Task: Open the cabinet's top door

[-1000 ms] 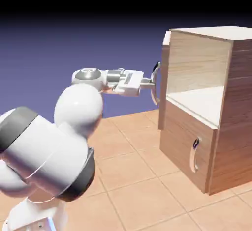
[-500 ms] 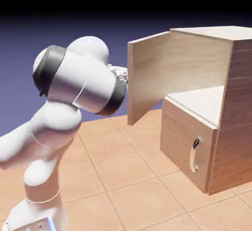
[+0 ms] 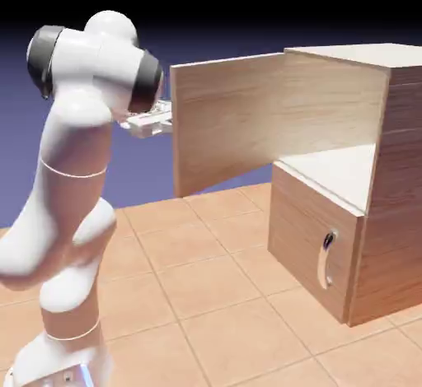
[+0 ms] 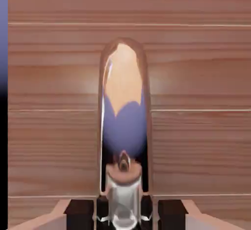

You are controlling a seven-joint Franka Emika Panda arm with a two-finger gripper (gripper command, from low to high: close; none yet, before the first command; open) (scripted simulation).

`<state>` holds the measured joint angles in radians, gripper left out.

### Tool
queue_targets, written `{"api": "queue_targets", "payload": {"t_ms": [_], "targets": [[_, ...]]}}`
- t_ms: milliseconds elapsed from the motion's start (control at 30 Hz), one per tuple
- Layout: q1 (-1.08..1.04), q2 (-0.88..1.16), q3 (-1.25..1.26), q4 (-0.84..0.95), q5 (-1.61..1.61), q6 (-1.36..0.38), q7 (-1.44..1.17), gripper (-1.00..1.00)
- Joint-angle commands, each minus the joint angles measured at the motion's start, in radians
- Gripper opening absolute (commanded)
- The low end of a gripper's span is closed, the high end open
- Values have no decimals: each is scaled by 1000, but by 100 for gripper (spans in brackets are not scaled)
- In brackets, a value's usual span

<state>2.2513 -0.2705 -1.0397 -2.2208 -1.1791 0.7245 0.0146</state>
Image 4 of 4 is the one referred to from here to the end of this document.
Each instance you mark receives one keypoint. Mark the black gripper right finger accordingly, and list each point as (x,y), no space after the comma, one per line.
(170,214)

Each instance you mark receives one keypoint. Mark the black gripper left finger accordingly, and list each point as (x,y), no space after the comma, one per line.
(79,214)

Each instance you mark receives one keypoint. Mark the light wood cabinet door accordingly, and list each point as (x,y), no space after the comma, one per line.
(196,77)

